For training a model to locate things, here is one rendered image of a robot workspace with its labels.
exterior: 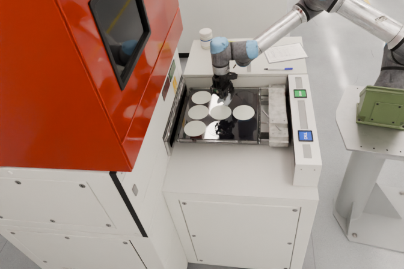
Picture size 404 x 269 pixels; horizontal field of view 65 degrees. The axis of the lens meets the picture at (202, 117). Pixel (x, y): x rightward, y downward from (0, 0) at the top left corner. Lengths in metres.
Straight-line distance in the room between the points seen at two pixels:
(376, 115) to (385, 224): 0.90
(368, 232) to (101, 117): 1.82
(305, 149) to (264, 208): 0.29
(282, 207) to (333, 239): 0.87
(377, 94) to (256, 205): 0.69
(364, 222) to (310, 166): 1.08
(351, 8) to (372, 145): 0.58
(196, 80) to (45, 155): 0.92
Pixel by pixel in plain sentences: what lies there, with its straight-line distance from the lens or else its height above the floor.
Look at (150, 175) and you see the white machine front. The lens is 1.23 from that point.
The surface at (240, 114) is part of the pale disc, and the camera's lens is 1.50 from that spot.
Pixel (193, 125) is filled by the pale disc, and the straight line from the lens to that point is 1.47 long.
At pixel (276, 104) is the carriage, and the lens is 1.58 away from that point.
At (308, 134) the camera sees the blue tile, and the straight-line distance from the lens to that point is 1.34.
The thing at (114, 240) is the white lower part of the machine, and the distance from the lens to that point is 1.38.
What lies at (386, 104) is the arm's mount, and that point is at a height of 0.95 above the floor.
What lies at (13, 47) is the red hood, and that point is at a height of 1.64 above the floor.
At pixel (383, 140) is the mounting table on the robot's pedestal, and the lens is 1.59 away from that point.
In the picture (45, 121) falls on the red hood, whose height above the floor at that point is 1.43.
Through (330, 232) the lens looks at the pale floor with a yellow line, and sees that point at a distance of 2.21.
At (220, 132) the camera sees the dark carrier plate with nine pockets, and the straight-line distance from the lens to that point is 1.43.
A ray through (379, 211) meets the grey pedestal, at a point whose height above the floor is 0.05.
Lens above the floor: 1.93
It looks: 43 degrees down
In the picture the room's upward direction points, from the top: 9 degrees counter-clockwise
